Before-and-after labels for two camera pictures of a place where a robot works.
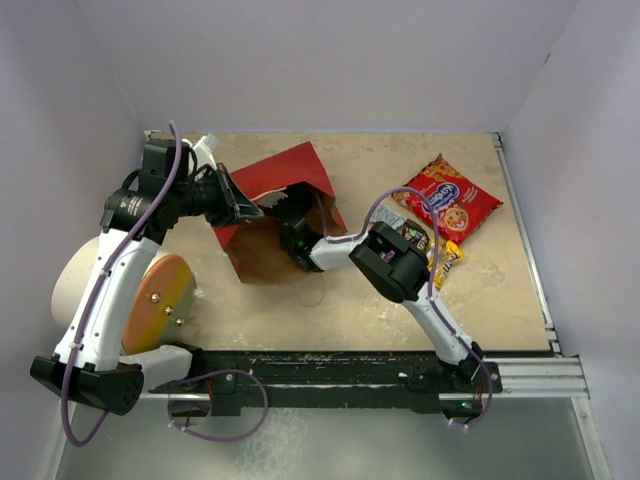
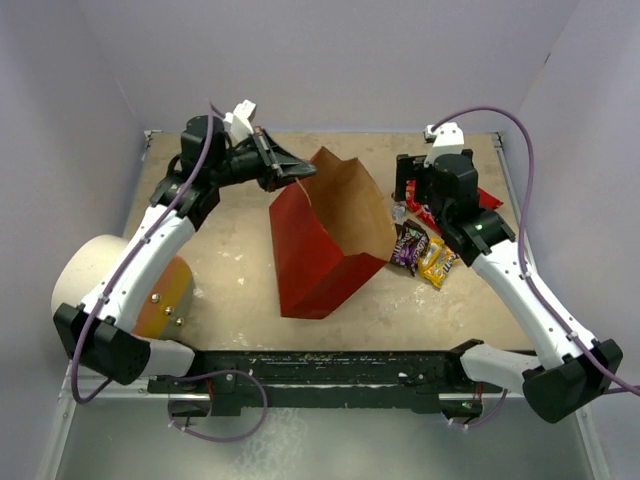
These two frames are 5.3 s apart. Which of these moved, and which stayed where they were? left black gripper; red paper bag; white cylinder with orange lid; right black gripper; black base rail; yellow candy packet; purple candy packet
Moved: red paper bag; left black gripper; right black gripper
Stayed: white cylinder with orange lid; purple candy packet; yellow candy packet; black base rail
